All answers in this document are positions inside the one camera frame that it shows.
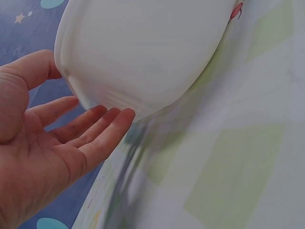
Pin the person's left thumb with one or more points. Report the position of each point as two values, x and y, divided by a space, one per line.
33 68

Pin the person's left hand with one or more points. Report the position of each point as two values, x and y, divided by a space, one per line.
35 164

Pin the white rounded plastic container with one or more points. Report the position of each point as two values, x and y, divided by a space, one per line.
147 52

